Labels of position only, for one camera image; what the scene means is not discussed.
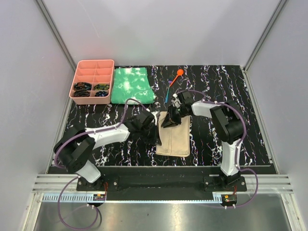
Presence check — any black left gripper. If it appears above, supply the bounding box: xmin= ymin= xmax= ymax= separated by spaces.
xmin=140 ymin=123 xmax=162 ymax=146

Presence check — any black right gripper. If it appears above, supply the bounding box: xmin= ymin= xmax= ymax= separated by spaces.
xmin=161 ymin=104 xmax=187 ymax=128

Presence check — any beige cloth napkin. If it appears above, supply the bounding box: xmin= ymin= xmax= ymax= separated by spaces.
xmin=156 ymin=112 xmax=190 ymax=157

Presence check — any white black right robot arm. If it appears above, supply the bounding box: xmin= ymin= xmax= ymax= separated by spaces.
xmin=161 ymin=90 xmax=246 ymax=191

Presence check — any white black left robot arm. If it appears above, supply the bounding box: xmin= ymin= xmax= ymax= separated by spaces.
xmin=53 ymin=110 xmax=161 ymax=191

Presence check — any teal plastic utensil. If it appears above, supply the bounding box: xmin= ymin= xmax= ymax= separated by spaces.
xmin=164 ymin=84 xmax=171 ymax=103

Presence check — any orange plastic spoon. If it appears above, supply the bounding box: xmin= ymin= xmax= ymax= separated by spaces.
xmin=170 ymin=69 xmax=184 ymax=86

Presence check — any green white tie-dye cloth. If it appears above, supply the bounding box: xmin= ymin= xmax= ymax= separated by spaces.
xmin=111 ymin=67 xmax=156 ymax=104

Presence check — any blue coiled band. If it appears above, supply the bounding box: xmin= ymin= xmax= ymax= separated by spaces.
xmin=94 ymin=90 xmax=108 ymax=97

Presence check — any yellow green coiled band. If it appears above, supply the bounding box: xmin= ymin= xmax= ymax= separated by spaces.
xmin=94 ymin=83 xmax=110 ymax=90

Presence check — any pink compartment tray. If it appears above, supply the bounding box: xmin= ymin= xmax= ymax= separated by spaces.
xmin=69 ymin=59 xmax=115 ymax=105

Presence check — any dark coiled band bottom-left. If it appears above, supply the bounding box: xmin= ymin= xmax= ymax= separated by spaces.
xmin=73 ymin=90 xmax=90 ymax=98

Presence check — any dark coiled band top-left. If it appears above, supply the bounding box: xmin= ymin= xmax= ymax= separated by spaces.
xmin=73 ymin=82 xmax=92 ymax=91

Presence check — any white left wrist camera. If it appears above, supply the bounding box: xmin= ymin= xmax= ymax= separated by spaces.
xmin=151 ymin=111 xmax=160 ymax=126

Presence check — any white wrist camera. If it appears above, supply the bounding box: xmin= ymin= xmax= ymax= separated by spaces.
xmin=171 ymin=93 xmax=181 ymax=108
xmin=151 ymin=111 xmax=160 ymax=126

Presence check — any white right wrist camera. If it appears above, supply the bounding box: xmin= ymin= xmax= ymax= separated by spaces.
xmin=171 ymin=93 xmax=181 ymax=108

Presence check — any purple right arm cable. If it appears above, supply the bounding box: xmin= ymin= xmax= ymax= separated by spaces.
xmin=177 ymin=90 xmax=259 ymax=209

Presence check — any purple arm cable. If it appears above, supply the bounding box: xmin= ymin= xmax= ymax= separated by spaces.
xmin=53 ymin=98 xmax=151 ymax=229
xmin=177 ymin=90 xmax=259 ymax=209

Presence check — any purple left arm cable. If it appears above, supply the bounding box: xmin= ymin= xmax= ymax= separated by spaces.
xmin=53 ymin=98 xmax=151 ymax=229

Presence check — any aluminium front frame rail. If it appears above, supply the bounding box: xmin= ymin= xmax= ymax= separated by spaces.
xmin=32 ymin=174 xmax=293 ymax=204

